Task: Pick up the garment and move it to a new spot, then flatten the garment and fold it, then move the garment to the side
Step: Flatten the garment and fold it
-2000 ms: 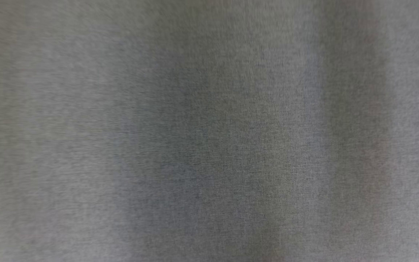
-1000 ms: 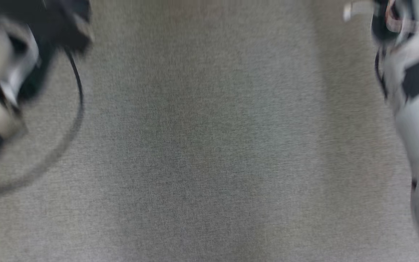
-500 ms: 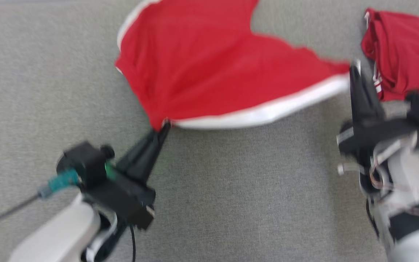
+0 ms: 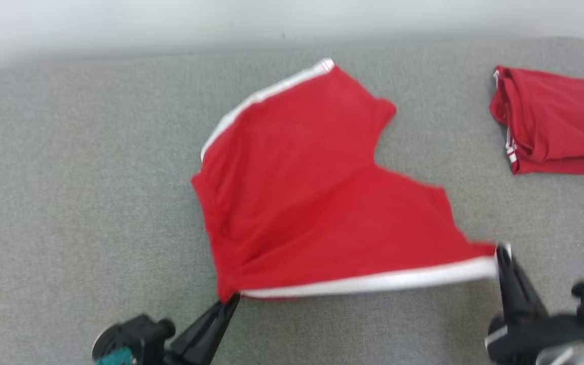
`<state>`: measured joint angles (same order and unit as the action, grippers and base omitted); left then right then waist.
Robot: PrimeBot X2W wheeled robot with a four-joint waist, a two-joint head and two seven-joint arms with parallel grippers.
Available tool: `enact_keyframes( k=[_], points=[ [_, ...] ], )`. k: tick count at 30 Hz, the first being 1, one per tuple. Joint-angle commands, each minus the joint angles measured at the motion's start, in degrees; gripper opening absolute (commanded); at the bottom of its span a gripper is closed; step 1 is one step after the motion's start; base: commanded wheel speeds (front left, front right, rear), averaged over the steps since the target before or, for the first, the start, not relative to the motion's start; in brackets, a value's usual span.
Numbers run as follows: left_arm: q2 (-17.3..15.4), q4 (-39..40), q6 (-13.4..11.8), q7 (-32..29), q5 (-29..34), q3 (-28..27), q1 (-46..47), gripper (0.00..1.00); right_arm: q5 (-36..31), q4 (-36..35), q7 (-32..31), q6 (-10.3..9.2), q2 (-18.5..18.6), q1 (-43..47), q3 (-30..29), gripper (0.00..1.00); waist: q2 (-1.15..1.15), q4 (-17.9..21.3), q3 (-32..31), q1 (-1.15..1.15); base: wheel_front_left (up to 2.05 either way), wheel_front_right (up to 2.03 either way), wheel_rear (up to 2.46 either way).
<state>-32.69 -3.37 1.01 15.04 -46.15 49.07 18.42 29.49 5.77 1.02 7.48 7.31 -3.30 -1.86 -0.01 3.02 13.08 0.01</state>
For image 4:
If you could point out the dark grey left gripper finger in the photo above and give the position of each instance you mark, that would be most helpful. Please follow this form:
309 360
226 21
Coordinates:
206 334

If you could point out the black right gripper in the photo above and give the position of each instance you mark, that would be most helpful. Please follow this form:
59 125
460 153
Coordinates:
520 342

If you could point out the red shorts with white stripes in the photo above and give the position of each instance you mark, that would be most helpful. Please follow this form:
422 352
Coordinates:
312 203

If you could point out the red jersey with white sleeves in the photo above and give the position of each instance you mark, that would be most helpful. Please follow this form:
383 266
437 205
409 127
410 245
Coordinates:
550 126

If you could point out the grey fabric sofa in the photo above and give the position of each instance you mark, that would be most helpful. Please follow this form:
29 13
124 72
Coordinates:
94 177

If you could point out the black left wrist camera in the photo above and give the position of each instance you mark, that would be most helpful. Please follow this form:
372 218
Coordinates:
140 334

